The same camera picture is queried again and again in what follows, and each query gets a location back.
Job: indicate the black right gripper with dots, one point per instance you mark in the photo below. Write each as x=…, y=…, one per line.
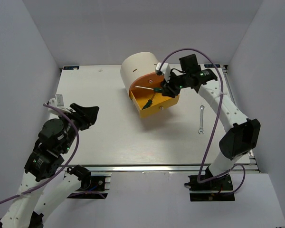
x=168, y=91

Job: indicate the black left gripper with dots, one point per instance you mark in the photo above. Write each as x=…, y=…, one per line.
x=86, y=115

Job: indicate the large green-handled screwdriver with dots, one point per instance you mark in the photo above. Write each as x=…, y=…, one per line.
x=156, y=90

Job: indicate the long green screwdriver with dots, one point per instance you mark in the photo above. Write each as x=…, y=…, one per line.
x=149, y=102

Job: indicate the yellow drawer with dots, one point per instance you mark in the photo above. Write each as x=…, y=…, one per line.
x=160, y=103

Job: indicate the orange drawer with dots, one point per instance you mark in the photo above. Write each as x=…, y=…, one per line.
x=151, y=80

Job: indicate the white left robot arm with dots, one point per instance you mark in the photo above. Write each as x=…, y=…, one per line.
x=45, y=163

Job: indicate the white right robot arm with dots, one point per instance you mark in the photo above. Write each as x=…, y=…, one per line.
x=241, y=132

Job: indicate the silver open-end wrench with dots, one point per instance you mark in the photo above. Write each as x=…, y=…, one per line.
x=201, y=130

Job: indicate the cream drawer cabinet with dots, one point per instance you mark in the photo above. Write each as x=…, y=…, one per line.
x=137, y=65

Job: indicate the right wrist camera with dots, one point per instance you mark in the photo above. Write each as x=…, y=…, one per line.
x=163, y=69

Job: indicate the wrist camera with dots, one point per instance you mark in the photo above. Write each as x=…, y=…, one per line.
x=163, y=69
x=58, y=103

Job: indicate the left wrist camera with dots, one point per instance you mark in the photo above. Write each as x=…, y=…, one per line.
x=58, y=103

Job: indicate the aluminium table rail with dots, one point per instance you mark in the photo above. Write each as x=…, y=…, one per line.
x=168, y=168

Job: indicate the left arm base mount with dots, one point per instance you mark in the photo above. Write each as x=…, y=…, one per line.
x=96, y=187

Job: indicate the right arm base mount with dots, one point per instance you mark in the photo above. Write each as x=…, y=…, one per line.
x=211, y=191

